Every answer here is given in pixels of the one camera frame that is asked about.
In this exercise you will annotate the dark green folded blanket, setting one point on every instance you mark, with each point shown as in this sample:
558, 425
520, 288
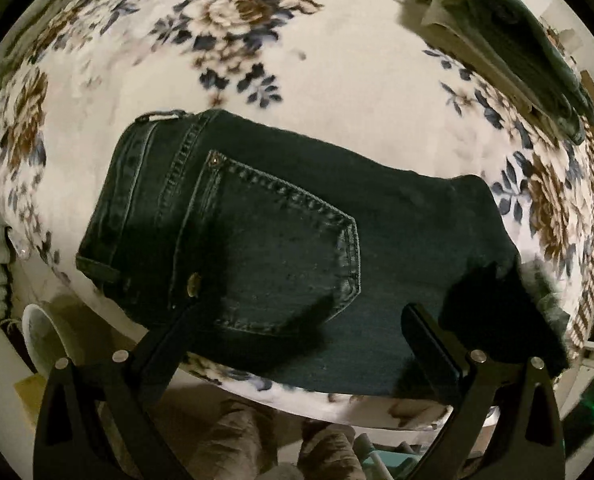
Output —
513, 43

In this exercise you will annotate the dark blue denim jeans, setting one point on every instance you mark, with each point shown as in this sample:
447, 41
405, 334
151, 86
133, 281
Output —
292, 259

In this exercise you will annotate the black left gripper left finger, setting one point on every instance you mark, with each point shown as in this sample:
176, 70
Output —
70, 440

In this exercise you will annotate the floral bed blanket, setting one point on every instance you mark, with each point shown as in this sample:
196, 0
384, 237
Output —
379, 77

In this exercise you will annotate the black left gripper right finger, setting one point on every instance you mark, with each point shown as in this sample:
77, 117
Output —
528, 440

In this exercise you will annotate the teal drying rack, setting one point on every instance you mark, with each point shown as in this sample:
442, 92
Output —
382, 463

